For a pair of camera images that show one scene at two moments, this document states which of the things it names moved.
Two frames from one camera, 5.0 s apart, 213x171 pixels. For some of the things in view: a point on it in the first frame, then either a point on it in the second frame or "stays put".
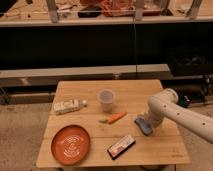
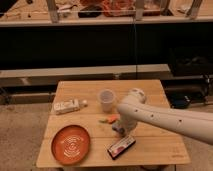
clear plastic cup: [106, 97] stays put
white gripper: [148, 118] -> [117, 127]
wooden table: [91, 123] stays put
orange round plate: [70, 145] stays put
